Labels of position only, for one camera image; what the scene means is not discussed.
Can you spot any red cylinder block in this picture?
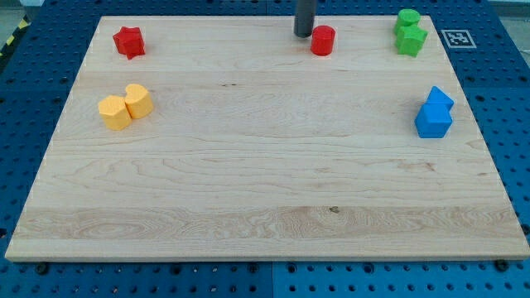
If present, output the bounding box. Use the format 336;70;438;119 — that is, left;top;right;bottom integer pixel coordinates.
311;25;336;56

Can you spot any red star block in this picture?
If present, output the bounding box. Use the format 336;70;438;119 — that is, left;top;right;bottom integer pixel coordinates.
113;26;145;60

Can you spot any green star block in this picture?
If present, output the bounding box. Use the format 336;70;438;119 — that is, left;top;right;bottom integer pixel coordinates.
395;25;428;57

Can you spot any wooden board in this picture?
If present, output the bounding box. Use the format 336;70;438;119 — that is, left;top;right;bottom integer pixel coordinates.
6;16;529;262

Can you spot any yellow heart block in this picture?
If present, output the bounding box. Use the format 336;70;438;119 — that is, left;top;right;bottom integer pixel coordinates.
125;84;154;119

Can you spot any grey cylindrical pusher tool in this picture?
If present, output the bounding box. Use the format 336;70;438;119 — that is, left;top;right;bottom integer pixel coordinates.
293;0;316;38

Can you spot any yellow hexagon block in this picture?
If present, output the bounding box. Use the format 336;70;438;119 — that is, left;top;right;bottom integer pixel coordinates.
98;95;132;131

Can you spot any blue cube block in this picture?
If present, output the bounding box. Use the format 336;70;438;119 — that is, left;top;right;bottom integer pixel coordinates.
415;103;452;138

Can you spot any blue triangle block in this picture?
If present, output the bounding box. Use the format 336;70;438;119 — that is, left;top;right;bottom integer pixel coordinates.
426;86;454;111

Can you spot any green cylinder block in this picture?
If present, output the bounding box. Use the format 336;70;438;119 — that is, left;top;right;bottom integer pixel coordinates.
393;8;421;35

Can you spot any white fiducial marker tag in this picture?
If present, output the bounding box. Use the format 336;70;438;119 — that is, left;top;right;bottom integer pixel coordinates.
441;29;476;49

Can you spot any black bolt left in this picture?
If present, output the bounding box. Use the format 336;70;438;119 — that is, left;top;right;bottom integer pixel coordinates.
35;262;50;276

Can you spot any black bolt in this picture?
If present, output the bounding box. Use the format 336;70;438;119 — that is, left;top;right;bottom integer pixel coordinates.
494;259;510;272
35;262;50;276

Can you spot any black bolt right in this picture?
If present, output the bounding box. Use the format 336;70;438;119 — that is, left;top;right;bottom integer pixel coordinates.
494;259;510;272

